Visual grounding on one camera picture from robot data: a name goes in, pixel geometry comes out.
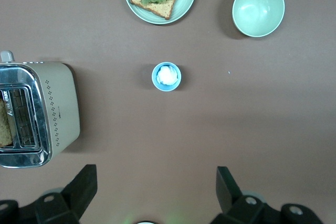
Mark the pale green bowl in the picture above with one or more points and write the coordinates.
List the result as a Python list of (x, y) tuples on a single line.
[(258, 10)]

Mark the beige chrome toaster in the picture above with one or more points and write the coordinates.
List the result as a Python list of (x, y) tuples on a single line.
[(60, 98)]

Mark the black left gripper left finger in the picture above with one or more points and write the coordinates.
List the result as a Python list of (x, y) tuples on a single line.
[(78, 192)]

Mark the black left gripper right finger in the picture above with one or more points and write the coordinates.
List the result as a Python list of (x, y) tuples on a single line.
[(231, 197)]

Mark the brown bread slice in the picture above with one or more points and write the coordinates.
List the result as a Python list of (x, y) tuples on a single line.
[(4, 127)]

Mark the light blue plastic cup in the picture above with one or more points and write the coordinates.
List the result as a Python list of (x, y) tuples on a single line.
[(157, 85)]

